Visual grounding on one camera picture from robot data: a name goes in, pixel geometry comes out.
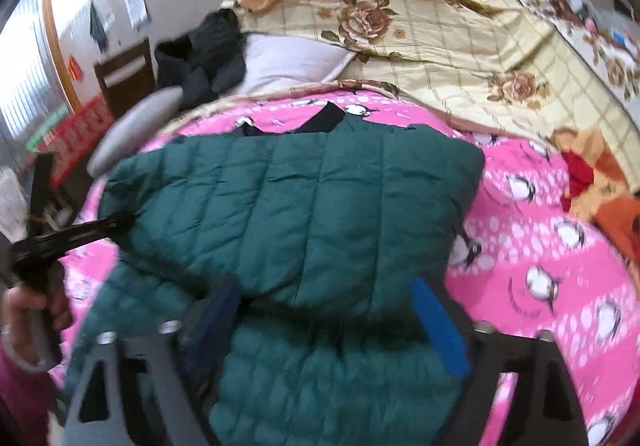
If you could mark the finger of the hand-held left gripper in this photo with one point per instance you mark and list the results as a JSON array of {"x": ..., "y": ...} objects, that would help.
[
  {"x": 41, "y": 186},
  {"x": 75, "y": 235}
]

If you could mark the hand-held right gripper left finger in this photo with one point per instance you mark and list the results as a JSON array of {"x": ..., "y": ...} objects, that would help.
[{"x": 215, "y": 321}]

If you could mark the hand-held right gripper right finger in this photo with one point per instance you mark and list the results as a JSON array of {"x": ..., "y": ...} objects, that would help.
[{"x": 440, "y": 333}]

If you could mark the green puffer jacket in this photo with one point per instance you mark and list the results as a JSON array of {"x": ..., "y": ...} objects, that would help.
[{"x": 300, "y": 206}]

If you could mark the person's left forearm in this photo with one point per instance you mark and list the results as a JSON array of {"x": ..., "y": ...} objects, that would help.
[{"x": 25, "y": 401}]

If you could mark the person's left hand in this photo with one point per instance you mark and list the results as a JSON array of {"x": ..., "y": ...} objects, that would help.
[{"x": 17, "y": 321}]

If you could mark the red patterned tablecloth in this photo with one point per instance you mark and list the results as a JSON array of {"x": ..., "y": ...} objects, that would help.
[{"x": 75, "y": 136}]

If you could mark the grey pillow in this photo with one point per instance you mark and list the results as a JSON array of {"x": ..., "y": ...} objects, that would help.
[{"x": 130, "y": 126}]

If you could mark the window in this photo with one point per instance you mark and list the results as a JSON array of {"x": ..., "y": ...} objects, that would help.
[{"x": 25, "y": 76}]

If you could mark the pink penguin print blanket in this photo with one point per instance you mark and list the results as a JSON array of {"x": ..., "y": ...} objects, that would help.
[{"x": 525, "y": 236}]

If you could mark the dark wooden chair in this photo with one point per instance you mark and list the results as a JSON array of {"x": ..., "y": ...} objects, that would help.
[{"x": 125, "y": 76}]

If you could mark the dark hanging cloth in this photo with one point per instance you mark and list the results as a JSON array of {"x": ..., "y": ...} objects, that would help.
[{"x": 99, "y": 29}]

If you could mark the black padded jacket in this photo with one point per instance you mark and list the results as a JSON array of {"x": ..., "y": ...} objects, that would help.
[{"x": 210, "y": 51}]

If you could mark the orange printed blanket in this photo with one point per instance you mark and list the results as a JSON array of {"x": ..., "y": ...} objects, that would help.
[{"x": 615, "y": 196}]

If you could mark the white pillow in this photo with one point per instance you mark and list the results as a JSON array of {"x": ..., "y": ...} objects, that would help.
[{"x": 290, "y": 61}]

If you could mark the yellow floral checked quilt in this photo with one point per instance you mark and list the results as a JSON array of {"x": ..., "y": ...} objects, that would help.
[{"x": 450, "y": 41}]

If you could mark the red wall paper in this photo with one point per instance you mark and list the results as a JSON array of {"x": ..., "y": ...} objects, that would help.
[{"x": 75, "y": 68}]

